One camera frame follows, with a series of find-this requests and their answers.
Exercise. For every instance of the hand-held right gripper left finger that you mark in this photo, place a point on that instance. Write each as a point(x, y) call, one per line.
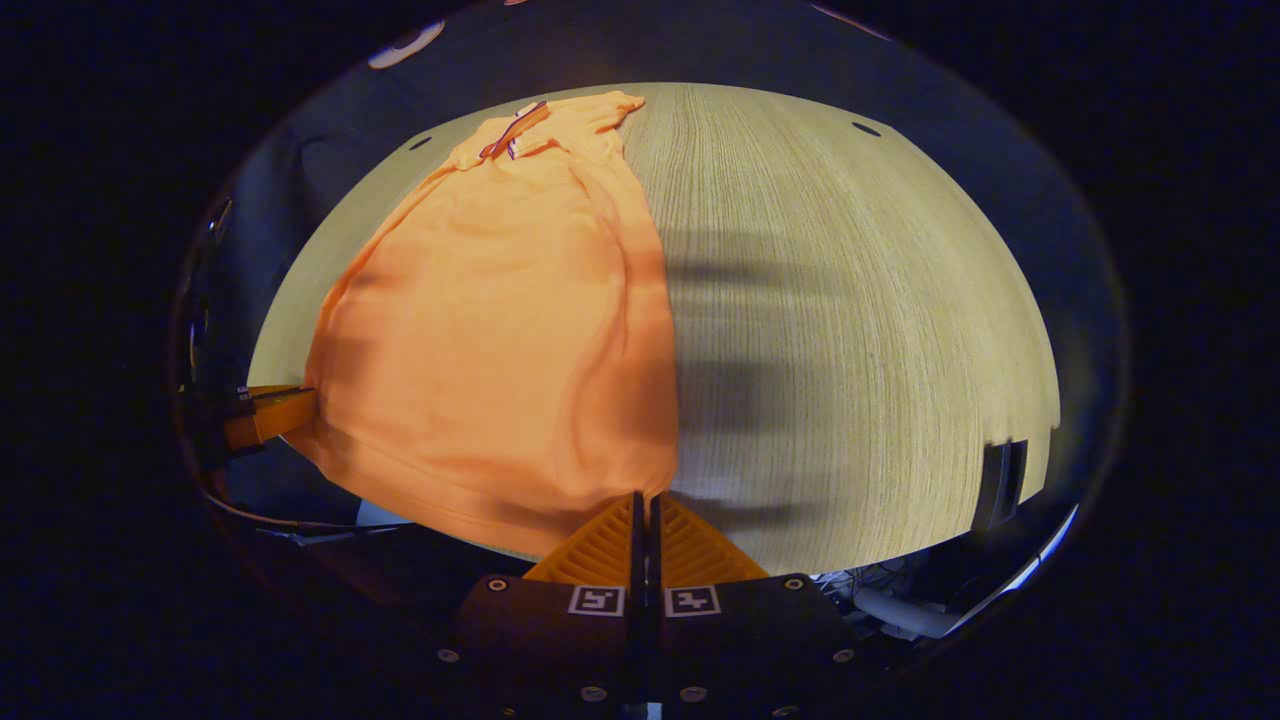
point(560, 650)

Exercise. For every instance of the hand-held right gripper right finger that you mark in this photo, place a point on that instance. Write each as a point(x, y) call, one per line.
point(740, 650)

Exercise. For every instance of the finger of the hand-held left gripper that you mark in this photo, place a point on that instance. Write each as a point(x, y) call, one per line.
point(270, 415)

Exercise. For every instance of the orange T-shirt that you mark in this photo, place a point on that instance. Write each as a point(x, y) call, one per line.
point(500, 330)

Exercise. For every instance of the dark rectangular object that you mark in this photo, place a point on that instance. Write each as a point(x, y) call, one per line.
point(1000, 485)

